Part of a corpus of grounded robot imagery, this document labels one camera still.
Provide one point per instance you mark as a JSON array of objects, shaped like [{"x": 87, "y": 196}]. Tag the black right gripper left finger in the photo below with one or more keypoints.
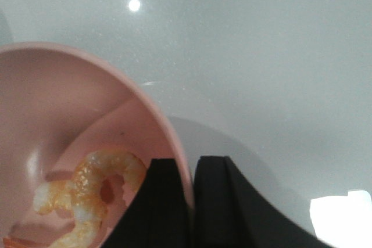
[{"x": 158, "y": 215}]

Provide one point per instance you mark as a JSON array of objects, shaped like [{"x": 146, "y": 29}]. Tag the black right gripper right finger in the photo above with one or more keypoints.
[{"x": 230, "y": 212}]

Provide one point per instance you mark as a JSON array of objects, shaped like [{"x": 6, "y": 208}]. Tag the pink bowl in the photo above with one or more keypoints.
[{"x": 58, "y": 104}]

